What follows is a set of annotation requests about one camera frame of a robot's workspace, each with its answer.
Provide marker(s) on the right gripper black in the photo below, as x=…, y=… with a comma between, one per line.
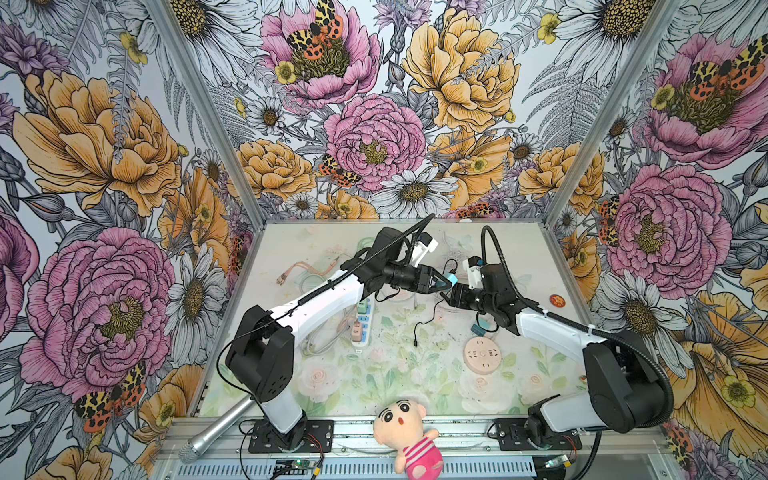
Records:
x=458, y=296

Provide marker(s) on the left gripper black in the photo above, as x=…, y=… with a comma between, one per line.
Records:
x=424, y=286

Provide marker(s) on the pink plug adapter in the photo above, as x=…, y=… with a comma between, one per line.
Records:
x=357, y=332

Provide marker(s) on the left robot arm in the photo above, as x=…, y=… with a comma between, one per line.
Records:
x=261, y=354

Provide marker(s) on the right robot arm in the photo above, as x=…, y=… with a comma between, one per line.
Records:
x=625, y=388

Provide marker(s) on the round pink socket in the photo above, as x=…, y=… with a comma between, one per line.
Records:
x=482, y=356

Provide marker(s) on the white blue power strip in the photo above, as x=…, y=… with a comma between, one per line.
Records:
x=367, y=322

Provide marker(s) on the red round sticker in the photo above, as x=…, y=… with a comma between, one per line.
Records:
x=557, y=301

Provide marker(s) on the plush doll pink dress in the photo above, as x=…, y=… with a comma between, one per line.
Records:
x=400, y=427

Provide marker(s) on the silver microphone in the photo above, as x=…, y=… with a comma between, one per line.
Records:
x=198, y=445

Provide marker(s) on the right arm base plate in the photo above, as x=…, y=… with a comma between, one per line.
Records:
x=519, y=434

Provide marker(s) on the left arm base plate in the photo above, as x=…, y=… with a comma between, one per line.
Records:
x=307, y=436

